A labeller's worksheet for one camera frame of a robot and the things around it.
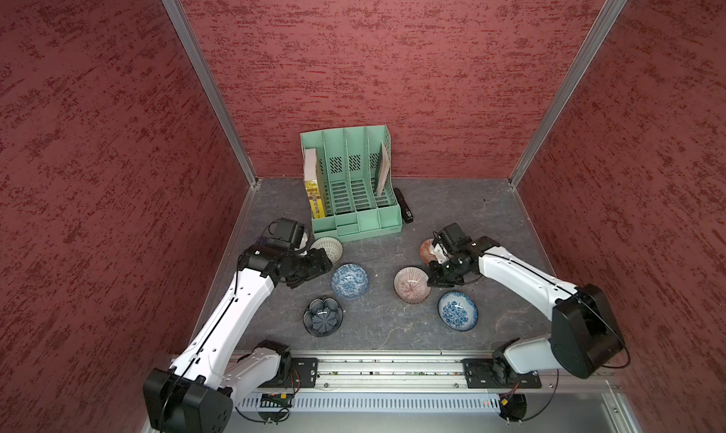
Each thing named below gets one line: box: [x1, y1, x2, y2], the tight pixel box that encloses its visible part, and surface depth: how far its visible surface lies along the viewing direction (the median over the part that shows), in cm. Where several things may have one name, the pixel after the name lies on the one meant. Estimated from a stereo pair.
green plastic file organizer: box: [299, 124, 403, 243], surface depth 108 cm
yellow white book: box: [304, 179, 327, 220], surface depth 90 cm
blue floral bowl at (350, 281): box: [330, 262, 370, 301], surface depth 91 cm
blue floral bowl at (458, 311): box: [437, 290, 480, 332], surface depth 85 cm
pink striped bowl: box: [393, 265, 433, 306], surface depth 89 cm
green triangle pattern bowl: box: [309, 235, 344, 265], surface depth 97 cm
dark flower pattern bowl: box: [302, 296, 344, 338], surface depth 83 cm
